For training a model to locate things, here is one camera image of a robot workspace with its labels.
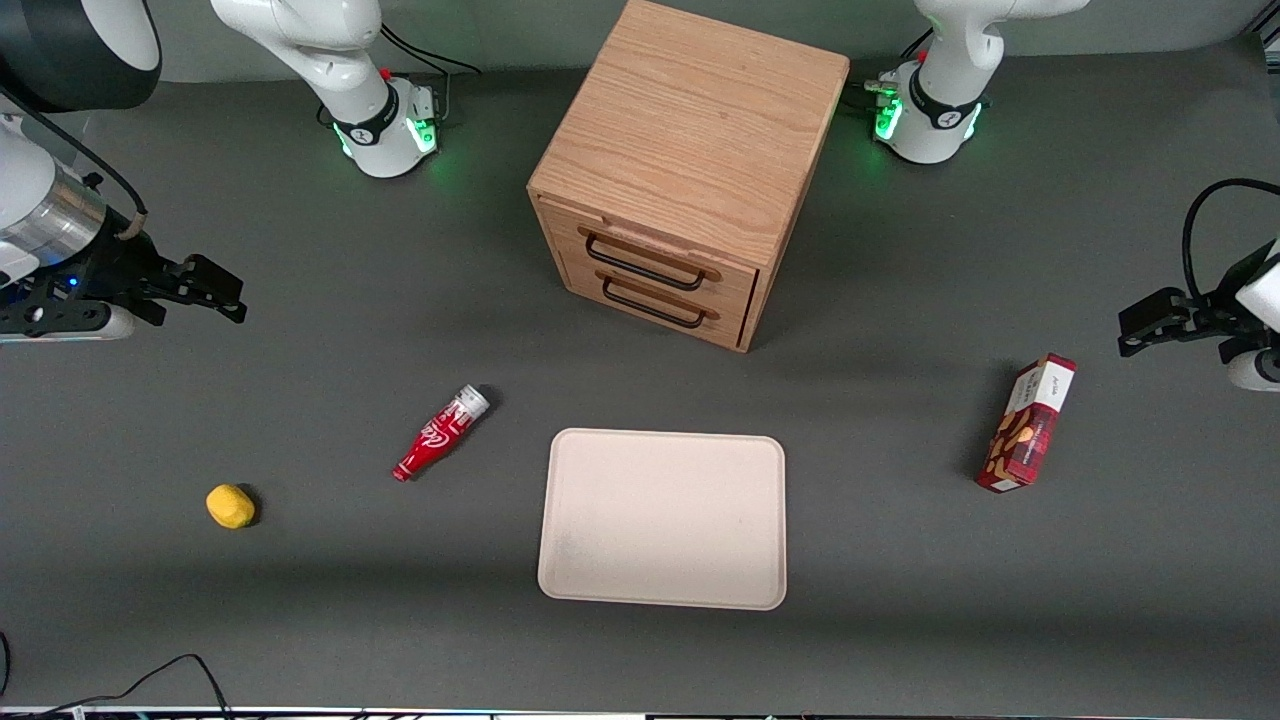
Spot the black right arm base cable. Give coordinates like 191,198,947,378
378,22,483,123

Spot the black metal drawer handle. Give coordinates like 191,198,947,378
601,277,720,330
584,232,708,294

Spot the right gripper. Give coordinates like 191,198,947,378
0,232,249,343

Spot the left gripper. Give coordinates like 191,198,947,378
1117,262,1280,393

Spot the black left arm base cable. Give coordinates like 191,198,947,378
845,30,936,111

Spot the wooden drawer cabinet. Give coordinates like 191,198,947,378
527,0,851,353

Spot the red biscuit box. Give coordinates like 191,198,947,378
975,352,1079,494

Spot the beige plastic tray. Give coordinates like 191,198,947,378
537,428,788,612

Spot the wooden drawer with long handle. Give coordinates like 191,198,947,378
540,198,761,313

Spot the black cable at table edge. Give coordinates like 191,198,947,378
0,630,233,720

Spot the red cola bottle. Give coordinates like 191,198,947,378
391,385,492,484

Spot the black arm base cable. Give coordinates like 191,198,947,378
378,22,483,123
845,30,936,111

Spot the small yellow lemon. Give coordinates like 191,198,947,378
205,483,257,530

